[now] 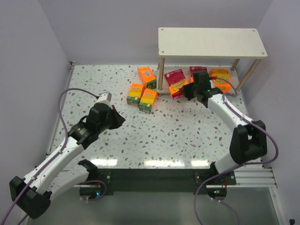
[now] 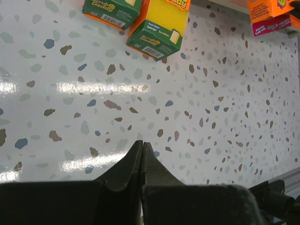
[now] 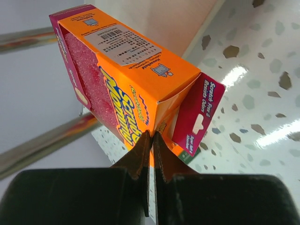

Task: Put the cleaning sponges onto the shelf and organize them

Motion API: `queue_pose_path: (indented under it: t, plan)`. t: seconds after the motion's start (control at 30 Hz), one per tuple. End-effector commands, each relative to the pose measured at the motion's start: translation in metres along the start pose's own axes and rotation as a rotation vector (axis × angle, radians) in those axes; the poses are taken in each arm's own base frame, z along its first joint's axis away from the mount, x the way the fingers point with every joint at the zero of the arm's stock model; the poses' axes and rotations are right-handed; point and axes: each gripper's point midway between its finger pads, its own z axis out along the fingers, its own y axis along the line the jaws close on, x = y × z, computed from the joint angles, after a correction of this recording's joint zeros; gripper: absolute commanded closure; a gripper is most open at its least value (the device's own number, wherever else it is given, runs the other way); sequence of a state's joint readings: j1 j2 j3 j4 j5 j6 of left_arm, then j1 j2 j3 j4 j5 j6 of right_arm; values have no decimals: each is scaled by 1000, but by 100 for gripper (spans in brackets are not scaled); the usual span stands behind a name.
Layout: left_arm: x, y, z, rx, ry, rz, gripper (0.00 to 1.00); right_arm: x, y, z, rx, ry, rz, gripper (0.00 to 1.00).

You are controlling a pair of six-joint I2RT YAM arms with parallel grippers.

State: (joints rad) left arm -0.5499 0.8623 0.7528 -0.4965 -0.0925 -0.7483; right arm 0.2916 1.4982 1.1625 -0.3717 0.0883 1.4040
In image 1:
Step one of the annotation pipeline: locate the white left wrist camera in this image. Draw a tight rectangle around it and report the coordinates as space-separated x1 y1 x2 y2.
96 91 112 107

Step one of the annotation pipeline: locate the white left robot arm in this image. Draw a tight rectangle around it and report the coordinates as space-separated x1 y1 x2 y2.
9 100 125 219

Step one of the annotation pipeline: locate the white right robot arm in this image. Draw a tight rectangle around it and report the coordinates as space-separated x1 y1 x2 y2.
180 71 267 179

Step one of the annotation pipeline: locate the sponge daddy box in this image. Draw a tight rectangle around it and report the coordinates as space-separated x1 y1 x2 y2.
138 89 158 114
127 83 145 107

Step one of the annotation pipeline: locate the white two-tier shelf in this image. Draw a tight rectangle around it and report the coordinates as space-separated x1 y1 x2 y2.
157 27 268 95

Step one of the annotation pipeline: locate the orange magenta Scrub Mommy box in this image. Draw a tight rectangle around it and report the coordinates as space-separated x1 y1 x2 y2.
164 69 188 100

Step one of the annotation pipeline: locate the aluminium frame rail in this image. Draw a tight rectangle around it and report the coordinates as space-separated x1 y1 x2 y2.
234 165 289 225

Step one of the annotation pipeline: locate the orange green Scrub Daddy box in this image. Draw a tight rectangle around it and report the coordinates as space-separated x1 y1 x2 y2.
137 67 157 90

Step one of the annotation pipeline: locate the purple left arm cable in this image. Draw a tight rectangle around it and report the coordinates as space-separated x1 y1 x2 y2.
0 88 107 225

